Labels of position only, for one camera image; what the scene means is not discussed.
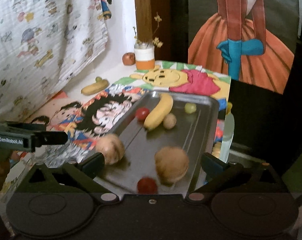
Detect striped pepino melon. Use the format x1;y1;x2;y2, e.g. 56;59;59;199
95;134;125;165
154;146;189;184

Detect metal baking tray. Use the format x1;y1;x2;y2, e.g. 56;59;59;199
94;90;219;197

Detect yellow banana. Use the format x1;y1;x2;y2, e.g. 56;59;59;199
143;93;173;131
81;80;109;96

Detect red tomato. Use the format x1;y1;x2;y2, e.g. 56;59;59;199
135;107;150;121
137;177;158;194

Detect cartoon printed tablecloth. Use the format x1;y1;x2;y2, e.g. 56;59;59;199
0;61;231;201

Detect red tomato in tray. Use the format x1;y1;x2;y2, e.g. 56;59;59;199
137;177;158;194

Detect green grape in tray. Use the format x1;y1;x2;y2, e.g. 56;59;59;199
184;102;197;114

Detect small brown fruit in tray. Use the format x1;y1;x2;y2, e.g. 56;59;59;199
162;113;176;129

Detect yellow banana in tray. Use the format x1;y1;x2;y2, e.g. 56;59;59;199
143;93;173;131

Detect white cartoon printed cloth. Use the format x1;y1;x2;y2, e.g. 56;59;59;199
0;0;112;121

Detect white orange jar vase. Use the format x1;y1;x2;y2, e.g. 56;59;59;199
134;42;155;70

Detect girl in orange dress poster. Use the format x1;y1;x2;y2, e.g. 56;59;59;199
188;0;299;94

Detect dried yellow flower sprigs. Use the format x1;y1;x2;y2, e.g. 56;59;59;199
133;12;163;48

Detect red apple by wall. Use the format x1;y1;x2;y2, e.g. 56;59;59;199
122;52;136;66

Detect brown wooden door frame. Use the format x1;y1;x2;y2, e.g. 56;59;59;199
135;0;153;42

